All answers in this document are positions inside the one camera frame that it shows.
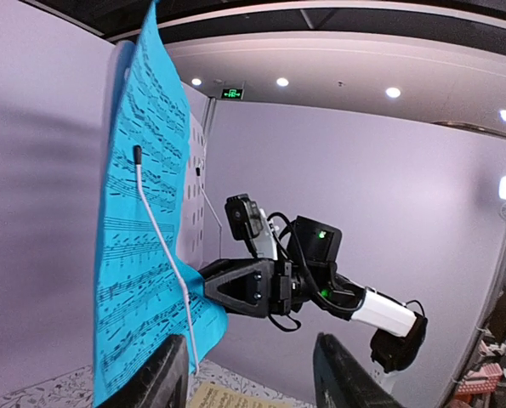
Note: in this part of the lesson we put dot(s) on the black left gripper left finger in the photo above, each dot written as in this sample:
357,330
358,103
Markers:
162,381

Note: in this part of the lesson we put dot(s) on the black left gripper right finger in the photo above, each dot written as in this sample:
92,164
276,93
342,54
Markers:
340,381

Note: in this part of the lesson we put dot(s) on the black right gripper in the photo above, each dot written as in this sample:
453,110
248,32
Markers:
254,286

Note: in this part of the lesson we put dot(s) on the yellow paper sheet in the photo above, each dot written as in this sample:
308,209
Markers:
213,396

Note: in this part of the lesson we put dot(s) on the blue sheet music page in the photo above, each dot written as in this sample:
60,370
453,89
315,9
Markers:
146,238

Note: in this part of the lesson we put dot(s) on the white tripod music stand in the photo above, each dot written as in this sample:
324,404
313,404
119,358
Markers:
193,191

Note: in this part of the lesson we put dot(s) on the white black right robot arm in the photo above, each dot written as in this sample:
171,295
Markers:
293,262

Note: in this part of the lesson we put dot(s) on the green exit sign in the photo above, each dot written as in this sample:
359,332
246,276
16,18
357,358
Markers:
232,93

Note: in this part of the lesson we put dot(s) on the white ceiling spotlight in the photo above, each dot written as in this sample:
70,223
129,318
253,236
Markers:
282,82

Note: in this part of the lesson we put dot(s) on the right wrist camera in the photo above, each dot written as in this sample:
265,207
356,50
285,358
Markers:
248,223

